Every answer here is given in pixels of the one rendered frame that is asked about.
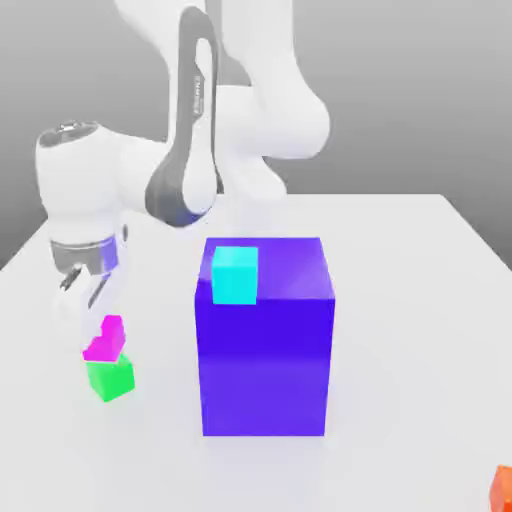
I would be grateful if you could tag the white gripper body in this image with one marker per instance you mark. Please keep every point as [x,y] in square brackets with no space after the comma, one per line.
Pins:
[92,296]

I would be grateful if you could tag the small magenta cube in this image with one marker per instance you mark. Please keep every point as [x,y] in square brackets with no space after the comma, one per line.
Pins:
[107,342]

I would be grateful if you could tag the small green cube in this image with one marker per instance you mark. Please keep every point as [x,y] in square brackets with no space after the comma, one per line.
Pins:
[110,378]

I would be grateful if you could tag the large blue box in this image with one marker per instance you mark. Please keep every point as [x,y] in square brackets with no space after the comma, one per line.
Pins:
[264,360]

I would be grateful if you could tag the small cyan cube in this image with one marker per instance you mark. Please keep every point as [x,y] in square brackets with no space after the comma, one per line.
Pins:
[234,276]

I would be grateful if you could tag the large orange box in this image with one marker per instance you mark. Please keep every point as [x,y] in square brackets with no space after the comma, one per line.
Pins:
[502,489]

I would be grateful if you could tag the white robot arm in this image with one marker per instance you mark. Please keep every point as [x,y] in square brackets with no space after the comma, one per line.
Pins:
[256,120]

